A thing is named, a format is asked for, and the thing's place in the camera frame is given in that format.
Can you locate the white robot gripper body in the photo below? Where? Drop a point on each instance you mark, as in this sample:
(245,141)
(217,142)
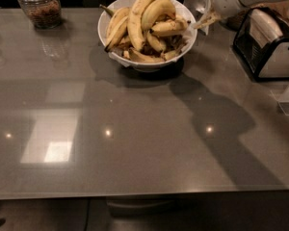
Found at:
(223,0)

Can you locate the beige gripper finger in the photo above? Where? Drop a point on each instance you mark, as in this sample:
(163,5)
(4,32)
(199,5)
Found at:
(207,19)

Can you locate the small yellow banana centre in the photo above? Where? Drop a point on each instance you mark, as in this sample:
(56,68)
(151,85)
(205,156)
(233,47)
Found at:
(158,44)

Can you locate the long yellow banana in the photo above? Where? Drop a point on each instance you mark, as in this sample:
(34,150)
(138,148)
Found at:
(134,23)

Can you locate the white ceramic bowl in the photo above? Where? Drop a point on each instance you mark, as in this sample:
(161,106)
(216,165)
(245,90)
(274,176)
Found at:
(188,38)

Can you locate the yellow banana bottom front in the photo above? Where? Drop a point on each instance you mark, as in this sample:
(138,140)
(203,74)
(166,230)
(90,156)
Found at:
(136,56)

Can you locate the glass jar right background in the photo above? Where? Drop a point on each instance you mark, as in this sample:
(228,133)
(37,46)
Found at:
(234,22)

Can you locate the glass jar with granola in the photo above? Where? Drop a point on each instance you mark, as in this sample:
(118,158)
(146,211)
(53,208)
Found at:
(44,14)

